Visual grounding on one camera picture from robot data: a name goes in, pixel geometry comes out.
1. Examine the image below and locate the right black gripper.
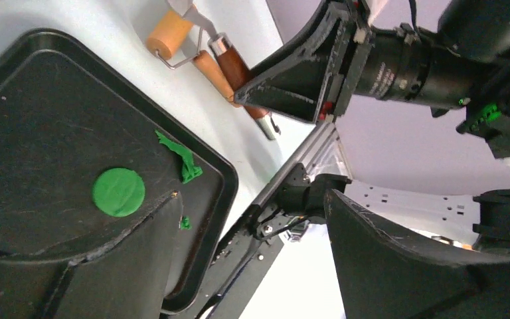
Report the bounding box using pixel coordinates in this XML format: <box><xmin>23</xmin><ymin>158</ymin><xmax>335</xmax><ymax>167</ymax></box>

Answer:
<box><xmin>234</xmin><ymin>1</ymin><xmax>372</xmax><ymax>123</ymax></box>

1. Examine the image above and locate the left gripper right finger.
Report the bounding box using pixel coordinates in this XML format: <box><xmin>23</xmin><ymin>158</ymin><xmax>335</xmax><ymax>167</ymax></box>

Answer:
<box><xmin>323</xmin><ymin>190</ymin><xmax>510</xmax><ymax>318</ymax></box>

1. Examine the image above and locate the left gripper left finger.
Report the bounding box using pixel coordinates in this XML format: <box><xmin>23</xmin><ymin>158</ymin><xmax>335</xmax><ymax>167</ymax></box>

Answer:
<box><xmin>0</xmin><ymin>191</ymin><xmax>183</xmax><ymax>318</ymax></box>

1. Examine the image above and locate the metal scraper with wooden handle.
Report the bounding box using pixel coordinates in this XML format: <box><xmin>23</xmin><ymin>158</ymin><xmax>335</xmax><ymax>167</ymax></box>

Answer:
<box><xmin>167</xmin><ymin>1</ymin><xmax>281</xmax><ymax>140</ymax></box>

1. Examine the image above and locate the green dough piece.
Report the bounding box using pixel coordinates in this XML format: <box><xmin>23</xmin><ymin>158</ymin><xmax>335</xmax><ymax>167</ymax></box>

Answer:
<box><xmin>91</xmin><ymin>167</ymin><xmax>145</xmax><ymax>217</ymax></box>

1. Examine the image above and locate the wooden dough roller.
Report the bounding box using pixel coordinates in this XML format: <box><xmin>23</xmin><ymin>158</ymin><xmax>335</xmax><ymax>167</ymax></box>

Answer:
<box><xmin>145</xmin><ymin>9</ymin><xmax>240</xmax><ymax>108</ymax></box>

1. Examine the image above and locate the black plastic tray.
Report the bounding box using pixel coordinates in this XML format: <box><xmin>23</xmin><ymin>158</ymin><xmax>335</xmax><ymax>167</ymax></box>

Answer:
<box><xmin>0</xmin><ymin>29</ymin><xmax>238</xmax><ymax>312</ymax></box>

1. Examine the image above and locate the small green dough scrap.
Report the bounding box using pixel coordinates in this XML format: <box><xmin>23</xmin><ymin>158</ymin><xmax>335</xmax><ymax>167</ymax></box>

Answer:
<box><xmin>179</xmin><ymin>216</ymin><xmax>191</xmax><ymax>231</ymax></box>

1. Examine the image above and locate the green dough scrap right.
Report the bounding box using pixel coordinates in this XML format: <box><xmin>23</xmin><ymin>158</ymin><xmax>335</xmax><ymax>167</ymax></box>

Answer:
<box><xmin>154</xmin><ymin>130</ymin><xmax>203</xmax><ymax>184</ymax></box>

